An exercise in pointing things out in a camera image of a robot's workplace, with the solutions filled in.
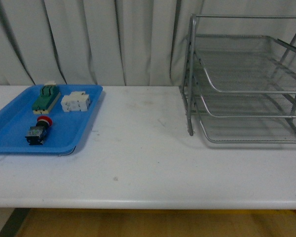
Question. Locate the red emergency stop button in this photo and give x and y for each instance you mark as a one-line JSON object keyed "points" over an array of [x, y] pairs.
{"points": [[37, 134]]}

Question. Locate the green terminal block component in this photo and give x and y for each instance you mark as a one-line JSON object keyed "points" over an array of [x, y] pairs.
{"points": [[48, 96]]}

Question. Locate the silver mesh three-tier rack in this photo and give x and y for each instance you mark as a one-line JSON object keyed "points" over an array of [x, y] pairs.
{"points": [[242, 88]]}

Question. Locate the blue plastic tray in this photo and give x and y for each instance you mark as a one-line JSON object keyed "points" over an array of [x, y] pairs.
{"points": [[17, 117]]}

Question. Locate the white pleated curtain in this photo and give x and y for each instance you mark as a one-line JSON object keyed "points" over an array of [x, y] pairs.
{"points": [[106, 42]]}

